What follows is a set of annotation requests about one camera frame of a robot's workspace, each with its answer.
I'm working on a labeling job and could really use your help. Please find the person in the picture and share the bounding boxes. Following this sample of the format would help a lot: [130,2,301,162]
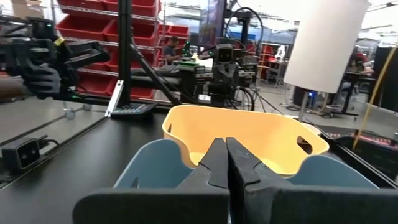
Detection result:
[163,36,182,65]
[348,52,376,77]

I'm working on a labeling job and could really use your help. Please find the black divider panel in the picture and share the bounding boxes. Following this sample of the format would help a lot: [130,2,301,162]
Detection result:
[373,45,398,113]

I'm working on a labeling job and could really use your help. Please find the black power adapter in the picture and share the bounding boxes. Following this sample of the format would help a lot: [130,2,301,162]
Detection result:
[1,136,42,175]

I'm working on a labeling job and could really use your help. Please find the black keypad device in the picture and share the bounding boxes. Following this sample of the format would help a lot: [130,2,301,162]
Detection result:
[109,102,159,121]

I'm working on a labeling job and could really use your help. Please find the person's hand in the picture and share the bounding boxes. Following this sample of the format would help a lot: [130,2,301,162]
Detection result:
[21,63,62,100]

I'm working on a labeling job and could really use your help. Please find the black diagonal frame brace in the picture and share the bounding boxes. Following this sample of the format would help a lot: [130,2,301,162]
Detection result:
[129,37,182,106]

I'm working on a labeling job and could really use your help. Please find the black looped cable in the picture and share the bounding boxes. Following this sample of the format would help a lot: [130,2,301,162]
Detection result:
[224,6,265,50]

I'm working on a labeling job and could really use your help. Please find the red storage bin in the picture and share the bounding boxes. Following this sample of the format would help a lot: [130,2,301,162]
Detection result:
[104,20,157,47]
[157,24,190,39]
[76,72,118,96]
[103,0,159,18]
[55,14,113,42]

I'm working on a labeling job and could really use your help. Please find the yellow plastic bin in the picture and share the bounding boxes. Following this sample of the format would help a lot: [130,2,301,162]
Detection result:
[162,105,330,177]

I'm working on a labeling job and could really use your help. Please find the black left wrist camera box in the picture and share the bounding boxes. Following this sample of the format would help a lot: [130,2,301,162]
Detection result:
[214,43,234,63]

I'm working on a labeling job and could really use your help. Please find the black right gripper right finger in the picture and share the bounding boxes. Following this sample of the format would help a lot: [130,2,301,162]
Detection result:
[226,136,398,224]

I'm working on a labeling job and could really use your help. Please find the person's forearm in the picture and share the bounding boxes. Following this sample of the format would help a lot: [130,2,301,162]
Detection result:
[0,77,28,102]

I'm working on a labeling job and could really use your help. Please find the white cylindrical lamp shade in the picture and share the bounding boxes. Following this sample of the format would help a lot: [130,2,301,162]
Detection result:
[283,0,371,94]

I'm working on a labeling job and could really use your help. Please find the silver metal bracket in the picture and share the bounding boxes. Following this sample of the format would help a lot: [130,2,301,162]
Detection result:
[104,79,125,118]

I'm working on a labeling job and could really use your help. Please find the teal plastic bin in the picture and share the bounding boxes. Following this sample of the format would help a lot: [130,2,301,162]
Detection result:
[113,138,379,189]

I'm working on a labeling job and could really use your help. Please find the wire shelf rack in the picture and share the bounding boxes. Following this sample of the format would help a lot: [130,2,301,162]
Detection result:
[51,0,164,100]

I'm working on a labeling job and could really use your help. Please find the silver lamp pole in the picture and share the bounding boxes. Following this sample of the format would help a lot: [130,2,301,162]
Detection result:
[297,91,309,123]

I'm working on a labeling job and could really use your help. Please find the yellow cable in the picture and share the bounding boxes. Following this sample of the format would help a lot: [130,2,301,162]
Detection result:
[352,42,398,150]

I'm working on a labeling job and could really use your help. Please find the black leader arm handle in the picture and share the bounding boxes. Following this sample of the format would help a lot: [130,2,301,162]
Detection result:
[0,17,111,102]

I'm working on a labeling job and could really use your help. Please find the black vertical frame post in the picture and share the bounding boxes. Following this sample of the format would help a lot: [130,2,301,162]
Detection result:
[117,0,132,107]

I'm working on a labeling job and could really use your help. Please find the grey caster wheel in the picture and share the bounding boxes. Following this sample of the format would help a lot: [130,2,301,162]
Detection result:
[63,108,77,121]

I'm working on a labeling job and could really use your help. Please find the cardboard box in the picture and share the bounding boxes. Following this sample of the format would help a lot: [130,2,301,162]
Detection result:
[10,0,45,20]

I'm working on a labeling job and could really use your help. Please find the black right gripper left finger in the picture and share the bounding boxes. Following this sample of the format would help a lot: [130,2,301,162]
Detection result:
[73,138,231,224]

